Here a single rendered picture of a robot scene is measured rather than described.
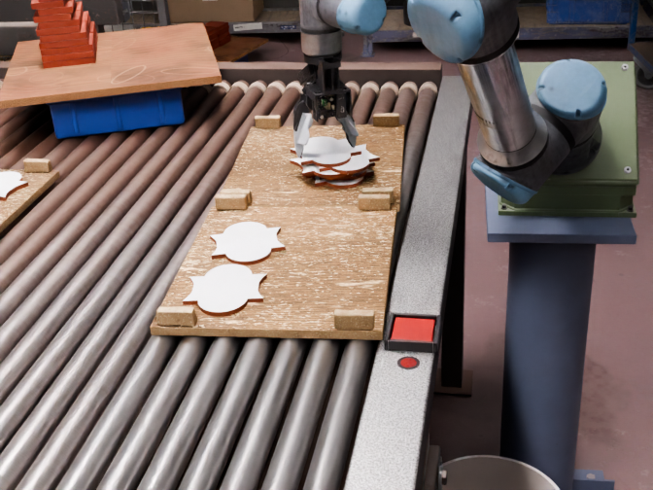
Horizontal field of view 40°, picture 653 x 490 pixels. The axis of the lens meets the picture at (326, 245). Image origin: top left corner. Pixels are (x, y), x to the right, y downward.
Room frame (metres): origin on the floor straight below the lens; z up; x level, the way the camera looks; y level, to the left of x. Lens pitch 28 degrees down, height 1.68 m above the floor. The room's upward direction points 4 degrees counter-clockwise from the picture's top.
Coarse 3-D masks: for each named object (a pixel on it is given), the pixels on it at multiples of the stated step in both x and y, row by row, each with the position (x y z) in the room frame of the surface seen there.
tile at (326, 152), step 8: (312, 144) 1.70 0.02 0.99; (320, 144) 1.70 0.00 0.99; (328, 144) 1.70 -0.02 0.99; (336, 144) 1.70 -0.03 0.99; (344, 144) 1.69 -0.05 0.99; (304, 152) 1.67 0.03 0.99; (312, 152) 1.66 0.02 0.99; (320, 152) 1.66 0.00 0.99; (328, 152) 1.66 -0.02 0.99; (336, 152) 1.66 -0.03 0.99; (344, 152) 1.65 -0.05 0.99; (352, 152) 1.65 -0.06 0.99; (360, 152) 1.65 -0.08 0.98; (304, 160) 1.62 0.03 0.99; (312, 160) 1.63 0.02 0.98; (320, 160) 1.62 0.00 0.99; (328, 160) 1.61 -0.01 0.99; (336, 160) 1.61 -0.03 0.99; (344, 160) 1.61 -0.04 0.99
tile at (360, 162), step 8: (352, 160) 1.63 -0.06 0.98; (360, 160) 1.62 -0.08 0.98; (368, 160) 1.62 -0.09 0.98; (376, 160) 1.64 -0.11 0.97; (320, 168) 1.60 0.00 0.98; (328, 168) 1.61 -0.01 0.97; (336, 168) 1.59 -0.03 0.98; (344, 168) 1.59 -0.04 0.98; (352, 168) 1.59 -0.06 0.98; (360, 168) 1.59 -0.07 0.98
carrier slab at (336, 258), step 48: (288, 240) 1.39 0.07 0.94; (336, 240) 1.38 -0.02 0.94; (384, 240) 1.37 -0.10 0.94; (192, 288) 1.25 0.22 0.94; (288, 288) 1.23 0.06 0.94; (336, 288) 1.22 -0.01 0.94; (384, 288) 1.21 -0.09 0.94; (240, 336) 1.13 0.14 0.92; (288, 336) 1.12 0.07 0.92; (336, 336) 1.10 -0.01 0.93
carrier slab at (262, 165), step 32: (256, 128) 1.94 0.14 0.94; (288, 128) 1.93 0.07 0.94; (320, 128) 1.92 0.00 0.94; (384, 128) 1.89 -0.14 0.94; (256, 160) 1.76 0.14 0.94; (288, 160) 1.75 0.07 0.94; (384, 160) 1.71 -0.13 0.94; (256, 192) 1.60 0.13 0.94; (288, 192) 1.59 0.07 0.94; (320, 192) 1.58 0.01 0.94; (352, 192) 1.57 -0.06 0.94
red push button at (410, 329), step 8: (400, 320) 1.13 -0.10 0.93; (408, 320) 1.13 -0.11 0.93; (416, 320) 1.13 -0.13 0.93; (424, 320) 1.13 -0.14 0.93; (432, 320) 1.13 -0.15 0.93; (400, 328) 1.11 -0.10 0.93; (408, 328) 1.11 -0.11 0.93; (416, 328) 1.11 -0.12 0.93; (424, 328) 1.11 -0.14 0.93; (432, 328) 1.11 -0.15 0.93; (392, 336) 1.09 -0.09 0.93; (400, 336) 1.09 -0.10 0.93; (408, 336) 1.09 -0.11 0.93; (416, 336) 1.09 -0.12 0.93; (424, 336) 1.08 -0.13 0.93; (432, 336) 1.09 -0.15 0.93
